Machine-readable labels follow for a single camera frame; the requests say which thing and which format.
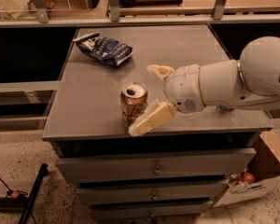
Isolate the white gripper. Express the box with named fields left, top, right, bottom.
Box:
left=128, top=64, right=204, bottom=136

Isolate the orange soda can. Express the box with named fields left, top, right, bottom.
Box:
left=120, top=82, right=147, bottom=129

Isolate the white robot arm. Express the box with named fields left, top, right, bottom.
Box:
left=129, top=36, right=280, bottom=136

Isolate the blue chip bag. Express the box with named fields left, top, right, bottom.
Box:
left=74, top=33, right=133, bottom=67

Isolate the grey drawer cabinet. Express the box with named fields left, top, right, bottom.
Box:
left=43, top=25, right=273, bottom=215

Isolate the top grey drawer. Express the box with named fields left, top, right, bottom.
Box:
left=56, top=148, right=256, bottom=183

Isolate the grey drawer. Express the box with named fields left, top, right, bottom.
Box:
left=77, top=180, right=227, bottom=205
left=91, top=201, right=213, bottom=220
left=56, top=148, right=256, bottom=183

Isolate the middle grey drawer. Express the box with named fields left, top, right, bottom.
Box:
left=77, top=180, right=227, bottom=205

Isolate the red item in box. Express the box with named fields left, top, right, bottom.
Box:
left=240, top=170, right=256, bottom=184

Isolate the cardboard box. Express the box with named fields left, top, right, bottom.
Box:
left=215, top=131, right=280, bottom=207

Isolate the bottom grey drawer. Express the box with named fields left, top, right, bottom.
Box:
left=91, top=201, right=213, bottom=220

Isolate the black tripod stand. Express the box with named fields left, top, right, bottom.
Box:
left=0, top=163, right=49, bottom=224

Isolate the metal railing frame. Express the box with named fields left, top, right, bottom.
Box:
left=0, top=0, right=280, bottom=28

